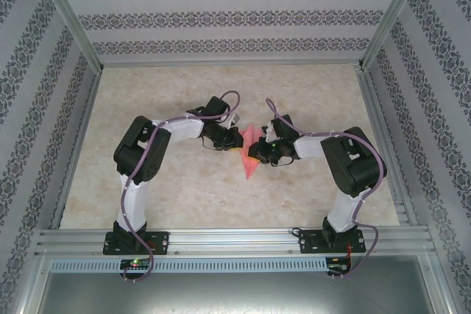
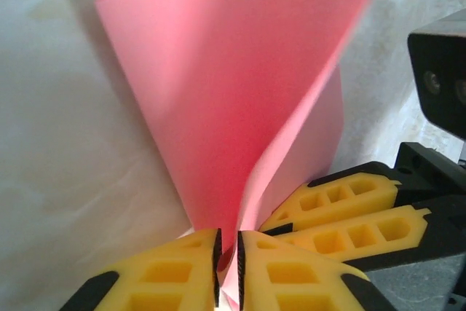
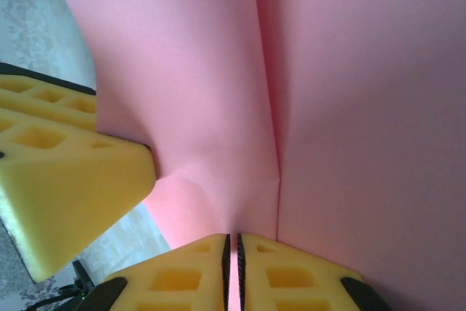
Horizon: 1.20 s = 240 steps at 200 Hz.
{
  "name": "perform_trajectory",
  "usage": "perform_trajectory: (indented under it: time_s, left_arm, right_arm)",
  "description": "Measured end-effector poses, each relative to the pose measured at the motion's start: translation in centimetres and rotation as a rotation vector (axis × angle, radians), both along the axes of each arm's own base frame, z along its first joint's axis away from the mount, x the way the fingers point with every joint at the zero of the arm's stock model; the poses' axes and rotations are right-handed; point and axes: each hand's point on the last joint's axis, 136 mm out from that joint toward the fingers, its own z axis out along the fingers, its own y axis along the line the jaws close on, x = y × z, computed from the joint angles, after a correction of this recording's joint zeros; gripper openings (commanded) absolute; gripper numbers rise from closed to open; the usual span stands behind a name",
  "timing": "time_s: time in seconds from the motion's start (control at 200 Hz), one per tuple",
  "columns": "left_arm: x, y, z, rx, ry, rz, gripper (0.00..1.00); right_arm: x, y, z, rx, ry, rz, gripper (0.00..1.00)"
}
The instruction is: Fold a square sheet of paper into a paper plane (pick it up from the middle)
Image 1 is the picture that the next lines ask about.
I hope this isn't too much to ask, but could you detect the pink red cloth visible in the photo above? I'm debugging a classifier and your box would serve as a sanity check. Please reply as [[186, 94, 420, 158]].
[[238, 124, 268, 179]]

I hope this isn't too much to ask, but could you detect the aluminium frame post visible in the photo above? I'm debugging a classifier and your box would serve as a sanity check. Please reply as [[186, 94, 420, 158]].
[[31, 0, 105, 72], [358, 0, 430, 69]]

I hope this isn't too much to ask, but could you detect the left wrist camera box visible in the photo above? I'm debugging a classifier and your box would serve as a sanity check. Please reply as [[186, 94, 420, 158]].
[[224, 113, 242, 131]]

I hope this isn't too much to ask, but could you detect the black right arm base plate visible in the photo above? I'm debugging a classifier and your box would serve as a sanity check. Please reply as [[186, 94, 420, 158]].
[[298, 229, 367, 255]]

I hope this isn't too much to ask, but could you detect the grey sheet metal tray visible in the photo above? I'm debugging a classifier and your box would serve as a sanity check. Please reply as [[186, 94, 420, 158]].
[[20, 271, 456, 314]]

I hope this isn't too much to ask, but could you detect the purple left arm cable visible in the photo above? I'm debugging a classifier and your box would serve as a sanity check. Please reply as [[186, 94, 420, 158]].
[[121, 90, 243, 285]]

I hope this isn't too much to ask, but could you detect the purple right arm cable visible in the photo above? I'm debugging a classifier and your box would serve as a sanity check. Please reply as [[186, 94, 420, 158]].
[[265, 98, 388, 280]]

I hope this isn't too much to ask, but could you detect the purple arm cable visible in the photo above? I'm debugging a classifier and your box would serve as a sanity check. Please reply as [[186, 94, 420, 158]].
[[121, 90, 243, 285], [265, 98, 388, 280]]

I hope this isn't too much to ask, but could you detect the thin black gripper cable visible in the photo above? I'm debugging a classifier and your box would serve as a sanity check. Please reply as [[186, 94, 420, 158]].
[[200, 137, 225, 153], [268, 155, 296, 168]]

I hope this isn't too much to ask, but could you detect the thin black right gripper cable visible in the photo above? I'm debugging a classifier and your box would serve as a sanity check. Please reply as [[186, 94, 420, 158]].
[[268, 155, 296, 168]]

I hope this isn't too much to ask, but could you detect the thin black left gripper cable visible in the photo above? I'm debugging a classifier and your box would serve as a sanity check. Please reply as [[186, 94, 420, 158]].
[[200, 137, 225, 153]]

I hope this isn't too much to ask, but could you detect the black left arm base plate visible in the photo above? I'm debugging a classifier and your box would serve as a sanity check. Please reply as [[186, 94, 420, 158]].
[[102, 231, 171, 256]]

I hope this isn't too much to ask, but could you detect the aluminium mounting rail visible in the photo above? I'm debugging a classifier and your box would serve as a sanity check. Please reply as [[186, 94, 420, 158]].
[[35, 228, 437, 256]]

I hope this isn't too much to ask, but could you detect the slotted grey cable duct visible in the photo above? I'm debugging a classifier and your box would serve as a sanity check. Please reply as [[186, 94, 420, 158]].
[[49, 257, 328, 273]]

